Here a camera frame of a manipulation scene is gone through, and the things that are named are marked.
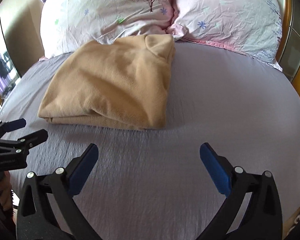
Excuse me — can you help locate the person's left hand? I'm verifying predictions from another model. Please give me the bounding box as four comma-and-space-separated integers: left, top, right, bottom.
0, 171, 13, 211

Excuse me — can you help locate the tan fleece garment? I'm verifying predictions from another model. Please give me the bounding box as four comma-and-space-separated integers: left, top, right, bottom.
38, 35, 175, 130

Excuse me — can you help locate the floral pillow with tree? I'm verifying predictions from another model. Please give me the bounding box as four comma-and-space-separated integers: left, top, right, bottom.
40, 0, 173, 59

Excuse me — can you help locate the lavender bed sheet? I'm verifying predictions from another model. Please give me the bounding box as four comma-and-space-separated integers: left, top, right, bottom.
0, 42, 300, 239

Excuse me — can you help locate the floral pillow with stars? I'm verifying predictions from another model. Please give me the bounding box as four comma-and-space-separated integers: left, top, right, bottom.
167, 0, 282, 70

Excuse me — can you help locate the wooden frosted glass headboard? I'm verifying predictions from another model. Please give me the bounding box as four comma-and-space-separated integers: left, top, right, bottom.
276, 0, 300, 97

